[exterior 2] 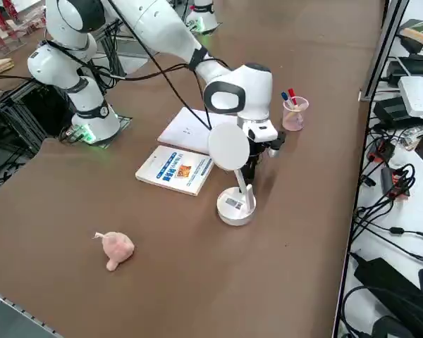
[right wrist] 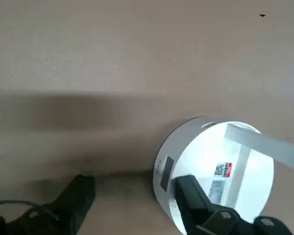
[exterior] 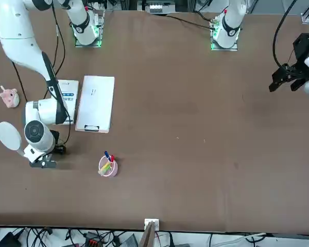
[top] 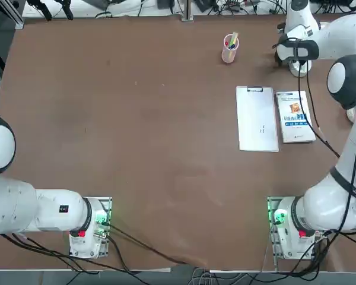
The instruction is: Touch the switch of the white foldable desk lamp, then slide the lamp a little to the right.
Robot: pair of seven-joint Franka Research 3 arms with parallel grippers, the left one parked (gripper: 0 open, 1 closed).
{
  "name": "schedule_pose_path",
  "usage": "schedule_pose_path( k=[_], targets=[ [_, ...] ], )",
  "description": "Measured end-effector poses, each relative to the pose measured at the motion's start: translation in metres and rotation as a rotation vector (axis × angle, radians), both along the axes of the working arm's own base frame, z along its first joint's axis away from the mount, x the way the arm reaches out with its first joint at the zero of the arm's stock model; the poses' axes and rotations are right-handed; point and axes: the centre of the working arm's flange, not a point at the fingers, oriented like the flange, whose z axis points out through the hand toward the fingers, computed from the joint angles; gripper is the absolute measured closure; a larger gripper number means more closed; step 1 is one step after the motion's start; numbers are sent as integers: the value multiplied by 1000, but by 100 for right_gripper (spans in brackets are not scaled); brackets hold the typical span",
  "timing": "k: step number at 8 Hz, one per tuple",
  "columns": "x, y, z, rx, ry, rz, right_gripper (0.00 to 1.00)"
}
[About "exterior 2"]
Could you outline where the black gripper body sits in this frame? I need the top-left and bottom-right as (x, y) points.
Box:
(245, 139), (271, 166)

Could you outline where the white foldable desk lamp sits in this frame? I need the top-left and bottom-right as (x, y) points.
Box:
(207, 123), (257, 227)

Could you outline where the pink translucent pen cup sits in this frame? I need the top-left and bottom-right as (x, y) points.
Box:
(281, 96), (309, 132)

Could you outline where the white and blue book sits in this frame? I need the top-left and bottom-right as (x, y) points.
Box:
(135, 144), (216, 197)

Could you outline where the black power adapter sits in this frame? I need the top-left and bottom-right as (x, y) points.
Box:
(373, 96), (414, 123)

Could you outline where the pink plush pig toy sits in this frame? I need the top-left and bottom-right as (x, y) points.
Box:
(93, 231), (135, 272)

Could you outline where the large black power brick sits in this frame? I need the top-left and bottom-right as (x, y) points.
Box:
(354, 258), (423, 303)

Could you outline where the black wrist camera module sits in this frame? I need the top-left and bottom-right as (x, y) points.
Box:
(266, 130), (287, 158)

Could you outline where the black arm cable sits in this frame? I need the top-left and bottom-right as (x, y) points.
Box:
(45, 0), (233, 131)

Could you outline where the aluminium frame post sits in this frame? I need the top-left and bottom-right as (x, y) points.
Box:
(359, 0), (410, 103)

